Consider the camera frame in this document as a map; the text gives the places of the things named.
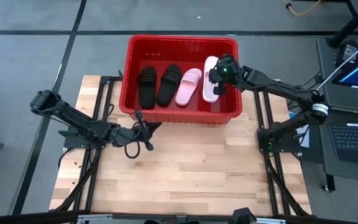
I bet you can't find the black slide sandal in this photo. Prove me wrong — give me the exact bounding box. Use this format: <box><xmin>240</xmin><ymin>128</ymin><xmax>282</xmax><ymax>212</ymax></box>
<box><xmin>155</xmin><ymin>63</ymin><xmax>183</xmax><ymax>107</ymax></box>
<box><xmin>138</xmin><ymin>65</ymin><xmax>158</xmax><ymax>110</ymax></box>

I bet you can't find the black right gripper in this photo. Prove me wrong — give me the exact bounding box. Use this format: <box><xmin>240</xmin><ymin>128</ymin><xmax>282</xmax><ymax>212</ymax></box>
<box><xmin>209</xmin><ymin>55</ymin><xmax>242</xmax><ymax>96</ymax></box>

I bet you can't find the black laptop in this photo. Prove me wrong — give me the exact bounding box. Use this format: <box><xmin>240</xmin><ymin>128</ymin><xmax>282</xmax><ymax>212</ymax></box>
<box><xmin>327</xmin><ymin>122</ymin><xmax>358</xmax><ymax>168</ymax></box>

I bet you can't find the silver frame bracket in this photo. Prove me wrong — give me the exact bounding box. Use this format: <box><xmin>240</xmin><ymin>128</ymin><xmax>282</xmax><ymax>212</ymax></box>
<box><xmin>249</xmin><ymin>217</ymin><xmax>287</xmax><ymax>224</ymax></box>
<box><xmin>76</xmin><ymin>214</ymin><xmax>114</xmax><ymax>224</ymax></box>

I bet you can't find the black metal pole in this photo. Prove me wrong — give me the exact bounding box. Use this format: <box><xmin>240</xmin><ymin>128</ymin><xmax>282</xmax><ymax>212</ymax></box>
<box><xmin>327</xmin><ymin>0</ymin><xmax>358</xmax><ymax>49</ymax></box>

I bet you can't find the yellow cable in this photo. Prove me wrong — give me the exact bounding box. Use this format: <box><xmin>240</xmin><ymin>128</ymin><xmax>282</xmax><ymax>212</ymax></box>
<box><xmin>283</xmin><ymin>0</ymin><xmax>323</xmax><ymax>16</ymax></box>

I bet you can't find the grey side desk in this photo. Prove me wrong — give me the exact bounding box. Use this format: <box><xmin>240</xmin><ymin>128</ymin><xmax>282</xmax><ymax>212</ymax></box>
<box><xmin>314</xmin><ymin>36</ymin><xmax>358</xmax><ymax>192</ymax></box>

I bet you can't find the black aluminium table frame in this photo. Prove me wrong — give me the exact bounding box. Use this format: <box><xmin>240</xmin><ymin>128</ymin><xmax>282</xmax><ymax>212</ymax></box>
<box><xmin>0</xmin><ymin>74</ymin><xmax>358</xmax><ymax>224</ymax></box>

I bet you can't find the white cable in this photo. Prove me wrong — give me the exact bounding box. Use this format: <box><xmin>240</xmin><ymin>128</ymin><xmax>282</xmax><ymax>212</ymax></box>
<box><xmin>317</xmin><ymin>35</ymin><xmax>358</xmax><ymax>91</ymax></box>

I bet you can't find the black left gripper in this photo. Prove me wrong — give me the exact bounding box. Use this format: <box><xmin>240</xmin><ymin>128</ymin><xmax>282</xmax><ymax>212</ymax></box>
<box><xmin>126</xmin><ymin>110</ymin><xmax>162</xmax><ymax>152</ymax></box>

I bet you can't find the pink slide sandal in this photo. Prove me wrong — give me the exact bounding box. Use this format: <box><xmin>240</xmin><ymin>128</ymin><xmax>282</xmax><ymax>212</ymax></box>
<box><xmin>175</xmin><ymin>68</ymin><xmax>203</xmax><ymax>107</ymax></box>
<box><xmin>202</xmin><ymin>55</ymin><xmax>221</xmax><ymax>103</ymax></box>

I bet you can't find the black power adapter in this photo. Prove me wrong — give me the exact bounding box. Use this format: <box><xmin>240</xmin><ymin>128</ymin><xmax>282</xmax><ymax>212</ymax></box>
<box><xmin>335</xmin><ymin>39</ymin><xmax>358</xmax><ymax>67</ymax></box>

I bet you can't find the red plastic bin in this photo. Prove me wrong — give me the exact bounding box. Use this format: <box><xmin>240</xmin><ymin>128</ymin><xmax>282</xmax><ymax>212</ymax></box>
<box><xmin>119</xmin><ymin>34</ymin><xmax>243</xmax><ymax>125</ymax></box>

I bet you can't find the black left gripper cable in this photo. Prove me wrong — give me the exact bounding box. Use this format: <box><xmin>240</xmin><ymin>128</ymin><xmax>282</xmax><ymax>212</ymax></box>
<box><xmin>124</xmin><ymin>123</ymin><xmax>142</xmax><ymax>160</ymax></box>

